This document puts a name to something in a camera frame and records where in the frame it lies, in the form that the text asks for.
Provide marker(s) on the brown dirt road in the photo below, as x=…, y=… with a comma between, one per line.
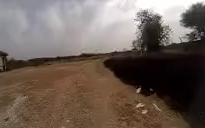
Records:
x=73, y=93

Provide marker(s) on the pale stone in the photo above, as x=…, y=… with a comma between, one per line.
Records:
x=140, y=105
x=138, y=90
x=144, y=111

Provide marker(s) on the dark leafy tree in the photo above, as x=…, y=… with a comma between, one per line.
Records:
x=198, y=16
x=152, y=33

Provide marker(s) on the dark scrub bank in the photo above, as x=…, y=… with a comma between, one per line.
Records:
x=163, y=73

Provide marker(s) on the low distant scrub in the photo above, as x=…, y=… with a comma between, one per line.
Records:
x=40, y=62

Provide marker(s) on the pale long piece of debris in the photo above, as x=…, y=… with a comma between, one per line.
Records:
x=156, y=107

